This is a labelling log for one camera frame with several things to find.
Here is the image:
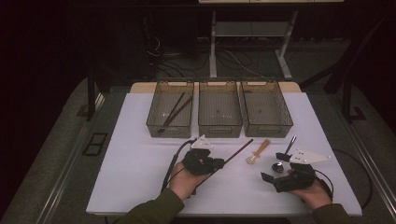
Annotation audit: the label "metal floor rail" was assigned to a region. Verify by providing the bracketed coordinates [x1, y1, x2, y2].
[36, 92, 106, 224]
[342, 118, 396, 218]

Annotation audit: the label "white metal desk frame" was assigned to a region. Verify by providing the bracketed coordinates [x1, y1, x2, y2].
[198, 0, 345, 81]

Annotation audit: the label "person's left hand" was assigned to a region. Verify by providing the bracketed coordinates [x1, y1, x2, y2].
[169, 161, 210, 201]

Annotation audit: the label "black floor cables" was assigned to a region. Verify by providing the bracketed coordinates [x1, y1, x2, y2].
[144, 34, 219, 78]

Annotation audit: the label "smoky clear plastic bin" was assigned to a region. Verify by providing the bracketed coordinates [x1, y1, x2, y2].
[240, 79, 294, 138]
[198, 80, 243, 139]
[146, 81, 194, 139]

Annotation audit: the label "black chopstick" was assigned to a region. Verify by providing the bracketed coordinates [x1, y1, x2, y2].
[163, 91, 185, 127]

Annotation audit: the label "person's right hand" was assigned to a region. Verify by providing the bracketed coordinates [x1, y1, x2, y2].
[290, 180, 333, 210]

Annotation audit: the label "black metal stand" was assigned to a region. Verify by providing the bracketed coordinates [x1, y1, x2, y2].
[86, 69, 97, 122]
[300, 12, 390, 124]

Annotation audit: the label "dark metal spoon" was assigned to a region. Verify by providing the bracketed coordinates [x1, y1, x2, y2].
[271, 135, 297, 174]

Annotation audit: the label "brown wooden chopstick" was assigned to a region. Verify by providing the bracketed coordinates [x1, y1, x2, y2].
[158, 95, 194, 133]
[191, 138, 254, 196]

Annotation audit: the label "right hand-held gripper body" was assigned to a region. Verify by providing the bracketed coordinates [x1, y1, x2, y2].
[273, 147, 332, 193]

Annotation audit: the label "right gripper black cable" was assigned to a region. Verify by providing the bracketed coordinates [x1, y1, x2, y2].
[314, 148, 374, 210]

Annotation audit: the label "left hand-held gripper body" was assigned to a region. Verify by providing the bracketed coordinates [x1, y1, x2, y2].
[181, 134, 219, 175]

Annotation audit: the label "white floor cable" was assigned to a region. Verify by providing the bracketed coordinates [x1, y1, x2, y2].
[222, 49, 260, 78]

